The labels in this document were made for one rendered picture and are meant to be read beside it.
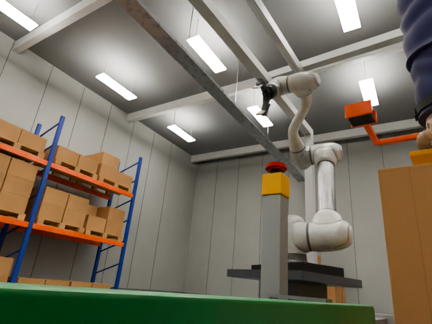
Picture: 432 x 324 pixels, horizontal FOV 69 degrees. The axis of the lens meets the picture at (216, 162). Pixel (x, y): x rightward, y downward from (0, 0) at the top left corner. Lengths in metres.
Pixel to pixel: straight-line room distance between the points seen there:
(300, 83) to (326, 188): 0.62
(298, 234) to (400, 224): 1.01
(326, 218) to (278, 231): 0.85
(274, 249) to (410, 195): 0.38
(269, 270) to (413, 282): 0.36
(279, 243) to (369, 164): 11.13
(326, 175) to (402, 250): 1.25
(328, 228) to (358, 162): 10.39
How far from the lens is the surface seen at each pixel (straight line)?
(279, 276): 0.95
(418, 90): 1.50
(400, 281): 0.81
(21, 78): 9.97
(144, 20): 5.73
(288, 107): 4.63
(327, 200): 1.90
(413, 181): 0.85
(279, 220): 0.97
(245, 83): 9.21
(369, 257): 11.29
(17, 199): 7.84
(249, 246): 12.48
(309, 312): 0.39
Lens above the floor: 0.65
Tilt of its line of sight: 22 degrees up
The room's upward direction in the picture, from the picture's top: 5 degrees clockwise
